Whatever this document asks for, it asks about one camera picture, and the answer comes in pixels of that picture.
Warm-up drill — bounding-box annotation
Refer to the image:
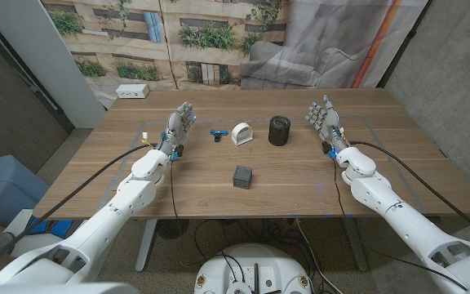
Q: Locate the white table leg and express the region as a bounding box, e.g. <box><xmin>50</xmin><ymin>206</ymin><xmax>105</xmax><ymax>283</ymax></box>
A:
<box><xmin>340</xmin><ymin>216</ymin><xmax>369</xmax><ymax>273</ymax></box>
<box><xmin>135</xmin><ymin>219</ymin><xmax>158</xmax><ymax>273</ymax></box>

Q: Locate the printed fabric backdrop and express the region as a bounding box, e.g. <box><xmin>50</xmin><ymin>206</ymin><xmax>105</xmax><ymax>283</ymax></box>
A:
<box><xmin>41</xmin><ymin>0</ymin><xmax>430</xmax><ymax>110</ymax></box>

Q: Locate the black round floor fan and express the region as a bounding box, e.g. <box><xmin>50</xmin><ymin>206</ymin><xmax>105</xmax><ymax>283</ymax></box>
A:
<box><xmin>156</xmin><ymin>219</ymin><xmax>190</xmax><ymax>240</ymax></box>

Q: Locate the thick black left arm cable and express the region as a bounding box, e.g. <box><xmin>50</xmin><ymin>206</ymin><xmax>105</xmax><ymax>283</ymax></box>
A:
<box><xmin>0</xmin><ymin>143</ymin><xmax>158</xmax><ymax>274</ymax></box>

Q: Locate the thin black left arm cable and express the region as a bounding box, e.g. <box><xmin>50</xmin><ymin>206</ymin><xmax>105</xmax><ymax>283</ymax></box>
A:
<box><xmin>169</xmin><ymin>158</ymin><xmax>179</xmax><ymax>224</ymax></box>

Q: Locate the white power strip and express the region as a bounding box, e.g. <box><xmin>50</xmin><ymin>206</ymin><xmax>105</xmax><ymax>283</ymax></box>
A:
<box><xmin>115</xmin><ymin>83</ymin><xmax>150</xmax><ymax>100</ymax></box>

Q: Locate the black cylindrical speaker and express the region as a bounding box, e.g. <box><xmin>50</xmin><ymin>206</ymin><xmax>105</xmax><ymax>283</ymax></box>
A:
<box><xmin>268</xmin><ymin>115</ymin><xmax>291</xmax><ymax>147</ymax></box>

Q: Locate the blue upholstered chair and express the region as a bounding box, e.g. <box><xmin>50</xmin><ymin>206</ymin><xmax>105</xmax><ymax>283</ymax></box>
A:
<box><xmin>0</xmin><ymin>154</ymin><xmax>51</xmax><ymax>228</ymax></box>

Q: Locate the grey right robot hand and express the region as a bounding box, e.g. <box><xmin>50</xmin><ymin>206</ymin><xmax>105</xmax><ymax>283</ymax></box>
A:
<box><xmin>304</xmin><ymin>94</ymin><xmax>349</xmax><ymax>152</ymax></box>

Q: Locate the dark grey cube block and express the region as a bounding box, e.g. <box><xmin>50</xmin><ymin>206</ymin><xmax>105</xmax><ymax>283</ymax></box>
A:
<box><xmin>232</xmin><ymin>165</ymin><xmax>253</xmax><ymax>190</ymax></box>

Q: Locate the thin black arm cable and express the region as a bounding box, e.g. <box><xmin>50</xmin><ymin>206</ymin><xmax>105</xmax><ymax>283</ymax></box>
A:
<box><xmin>169</xmin><ymin>158</ymin><xmax>179</xmax><ymax>224</ymax></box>
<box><xmin>332</xmin><ymin>158</ymin><xmax>470</xmax><ymax>292</ymax></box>

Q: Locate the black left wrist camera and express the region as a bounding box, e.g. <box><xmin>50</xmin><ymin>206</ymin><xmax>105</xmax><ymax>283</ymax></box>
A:
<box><xmin>169</xmin><ymin>143</ymin><xmax>185</xmax><ymax>161</ymax></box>

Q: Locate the white connector yellow wire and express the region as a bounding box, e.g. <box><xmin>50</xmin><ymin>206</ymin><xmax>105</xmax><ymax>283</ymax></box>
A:
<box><xmin>141</xmin><ymin>130</ymin><xmax>157</xmax><ymax>149</ymax></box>

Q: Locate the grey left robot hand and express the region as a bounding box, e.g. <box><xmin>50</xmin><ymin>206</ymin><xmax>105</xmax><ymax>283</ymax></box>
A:
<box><xmin>161</xmin><ymin>101</ymin><xmax>197</xmax><ymax>156</ymax></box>

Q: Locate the white robot torso base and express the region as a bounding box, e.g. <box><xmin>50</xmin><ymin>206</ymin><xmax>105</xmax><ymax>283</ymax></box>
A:
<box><xmin>193</xmin><ymin>243</ymin><xmax>313</xmax><ymax>294</ymax></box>

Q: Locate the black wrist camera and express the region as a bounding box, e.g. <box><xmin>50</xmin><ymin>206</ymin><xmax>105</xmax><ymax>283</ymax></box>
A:
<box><xmin>321</xmin><ymin>140</ymin><xmax>338</xmax><ymax>160</ymax></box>
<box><xmin>169</xmin><ymin>143</ymin><xmax>185</xmax><ymax>161</ymax></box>

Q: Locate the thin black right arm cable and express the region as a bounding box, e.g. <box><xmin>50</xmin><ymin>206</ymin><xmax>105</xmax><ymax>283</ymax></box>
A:
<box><xmin>332</xmin><ymin>158</ymin><xmax>470</xmax><ymax>292</ymax></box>

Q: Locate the grey floor cable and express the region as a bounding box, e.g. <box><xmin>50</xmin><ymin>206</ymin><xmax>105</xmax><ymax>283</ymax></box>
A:
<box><xmin>295</xmin><ymin>218</ymin><xmax>344</xmax><ymax>294</ymax></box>

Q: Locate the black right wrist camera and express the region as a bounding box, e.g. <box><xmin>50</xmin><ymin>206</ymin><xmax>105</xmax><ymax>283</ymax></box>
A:
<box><xmin>321</xmin><ymin>140</ymin><xmax>338</xmax><ymax>160</ymax></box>

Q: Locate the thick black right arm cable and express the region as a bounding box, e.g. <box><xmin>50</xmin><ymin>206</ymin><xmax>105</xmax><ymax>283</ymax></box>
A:
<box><xmin>348</xmin><ymin>140</ymin><xmax>470</xmax><ymax>243</ymax></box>

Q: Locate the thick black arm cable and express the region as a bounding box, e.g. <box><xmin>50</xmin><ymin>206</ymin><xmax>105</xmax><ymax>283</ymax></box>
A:
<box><xmin>0</xmin><ymin>143</ymin><xmax>158</xmax><ymax>274</ymax></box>
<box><xmin>348</xmin><ymin>140</ymin><xmax>470</xmax><ymax>243</ymax></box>

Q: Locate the white arched tape dispenser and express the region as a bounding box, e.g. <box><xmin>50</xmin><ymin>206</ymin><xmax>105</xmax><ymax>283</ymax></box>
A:
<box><xmin>231</xmin><ymin>122</ymin><xmax>254</xmax><ymax>147</ymax></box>

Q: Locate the blue flat floor item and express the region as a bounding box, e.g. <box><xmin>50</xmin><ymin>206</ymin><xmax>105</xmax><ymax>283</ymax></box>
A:
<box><xmin>29</xmin><ymin>219</ymin><xmax>74</xmax><ymax>239</ymax></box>

